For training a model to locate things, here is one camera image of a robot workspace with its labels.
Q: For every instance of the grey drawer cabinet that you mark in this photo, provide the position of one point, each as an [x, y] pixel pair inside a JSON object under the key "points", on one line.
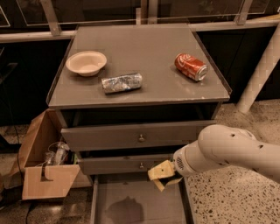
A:
{"points": [[166, 95]]}

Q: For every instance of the silver blue crushed can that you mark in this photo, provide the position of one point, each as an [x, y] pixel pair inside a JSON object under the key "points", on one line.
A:
{"points": [[122, 83]]}

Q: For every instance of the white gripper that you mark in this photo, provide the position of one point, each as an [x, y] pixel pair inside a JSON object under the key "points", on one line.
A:
{"points": [[178, 162]]}

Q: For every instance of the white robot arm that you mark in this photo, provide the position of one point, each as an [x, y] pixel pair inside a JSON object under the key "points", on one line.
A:
{"points": [[218, 146]]}

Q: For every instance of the grey middle drawer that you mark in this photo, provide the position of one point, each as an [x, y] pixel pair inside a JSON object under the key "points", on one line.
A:
{"points": [[123, 164]]}

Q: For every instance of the grey bottom drawer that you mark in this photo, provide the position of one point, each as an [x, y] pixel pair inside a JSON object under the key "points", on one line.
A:
{"points": [[132, 199]]}

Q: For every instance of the brown cardboard box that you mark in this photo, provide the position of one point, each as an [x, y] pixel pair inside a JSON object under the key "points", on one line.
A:
{"points": [[42, 180]]}

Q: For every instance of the clear plastic bottles in box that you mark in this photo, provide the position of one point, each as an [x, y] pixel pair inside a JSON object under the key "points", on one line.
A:
{"points": [[56, 153]]}

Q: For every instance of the grey drawer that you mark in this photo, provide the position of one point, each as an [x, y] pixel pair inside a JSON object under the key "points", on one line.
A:
{"points": [[123, 164], [127, 136], [132, 199]]}

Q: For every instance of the white paper bowl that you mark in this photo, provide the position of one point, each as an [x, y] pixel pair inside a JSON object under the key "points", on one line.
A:
{"points": [[86, 64]]}

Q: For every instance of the red cola can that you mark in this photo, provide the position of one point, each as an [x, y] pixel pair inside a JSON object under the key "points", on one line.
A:
{"points": [[190, 66]]}

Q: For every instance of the white diagonal pole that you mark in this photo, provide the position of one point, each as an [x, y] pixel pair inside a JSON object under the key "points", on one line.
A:
{"points": [[264, 68]]}

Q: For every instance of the green yellow sponge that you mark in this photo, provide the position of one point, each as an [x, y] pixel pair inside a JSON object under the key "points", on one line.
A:
{"points": [[168, 181]]}

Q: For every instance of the grey top drawer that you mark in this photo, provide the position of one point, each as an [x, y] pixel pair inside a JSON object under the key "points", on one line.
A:
{"points": [[127, 136]]}

